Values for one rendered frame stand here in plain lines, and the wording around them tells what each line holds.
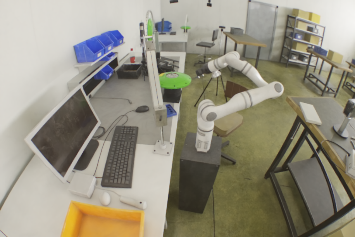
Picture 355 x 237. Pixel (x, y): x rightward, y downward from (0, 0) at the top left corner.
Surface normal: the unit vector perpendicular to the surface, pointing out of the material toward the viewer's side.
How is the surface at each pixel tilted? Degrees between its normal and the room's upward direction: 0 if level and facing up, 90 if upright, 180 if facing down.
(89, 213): 86
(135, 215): 86
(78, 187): 0
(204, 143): 90
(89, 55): 92
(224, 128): 0
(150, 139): 0
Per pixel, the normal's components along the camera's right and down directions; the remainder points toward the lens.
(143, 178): 0.00, -0.84
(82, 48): -0.08, 0.58
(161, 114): 0.28, 0.52
